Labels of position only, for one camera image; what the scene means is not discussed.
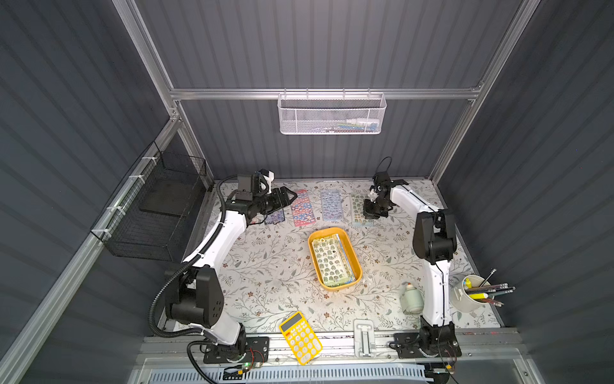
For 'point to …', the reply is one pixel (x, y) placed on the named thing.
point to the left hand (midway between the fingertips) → (294, 199)
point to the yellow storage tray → (316, 234)
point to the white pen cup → (460, 295)
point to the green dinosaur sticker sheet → (358, 218)
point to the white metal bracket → (364, 338)
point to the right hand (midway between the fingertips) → (368, 215)
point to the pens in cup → (486, 292)
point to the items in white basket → (357, 126)
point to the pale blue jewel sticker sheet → (332, 205)
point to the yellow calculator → (301, 338)
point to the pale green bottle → (412, 300)
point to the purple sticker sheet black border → (276, 217)
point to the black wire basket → (155, 215)
